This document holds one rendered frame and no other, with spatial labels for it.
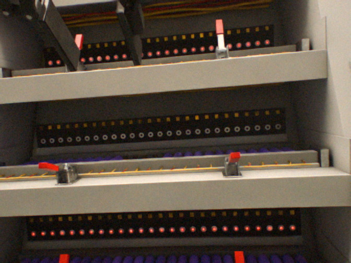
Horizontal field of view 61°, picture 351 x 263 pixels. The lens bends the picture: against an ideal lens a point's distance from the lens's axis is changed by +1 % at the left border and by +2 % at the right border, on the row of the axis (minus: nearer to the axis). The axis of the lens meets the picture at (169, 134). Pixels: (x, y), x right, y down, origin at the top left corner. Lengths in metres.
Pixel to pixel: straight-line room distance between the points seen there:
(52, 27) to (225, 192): 0.31
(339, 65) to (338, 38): 0.05
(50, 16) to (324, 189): 0.40
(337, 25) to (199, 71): 0.23
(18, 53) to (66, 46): 0.44
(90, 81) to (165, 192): 0.23
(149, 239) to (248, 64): 0.38
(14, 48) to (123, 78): 0.32
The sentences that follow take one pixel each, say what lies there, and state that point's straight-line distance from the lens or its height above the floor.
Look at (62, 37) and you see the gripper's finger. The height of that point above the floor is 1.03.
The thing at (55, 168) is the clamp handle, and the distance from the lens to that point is 0.47.
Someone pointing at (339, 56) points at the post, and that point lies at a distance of 0.54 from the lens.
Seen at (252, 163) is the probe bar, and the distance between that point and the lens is 0.50.
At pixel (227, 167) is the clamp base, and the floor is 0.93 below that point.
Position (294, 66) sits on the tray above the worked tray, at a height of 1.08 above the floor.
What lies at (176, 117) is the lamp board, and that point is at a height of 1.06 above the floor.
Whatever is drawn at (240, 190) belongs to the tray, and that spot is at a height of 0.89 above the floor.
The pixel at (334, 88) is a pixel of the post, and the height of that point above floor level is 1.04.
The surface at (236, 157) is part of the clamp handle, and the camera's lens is 0.39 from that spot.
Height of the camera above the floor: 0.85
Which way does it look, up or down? 16 degrees up
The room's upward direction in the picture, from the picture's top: 2 degrees counter-clockwise
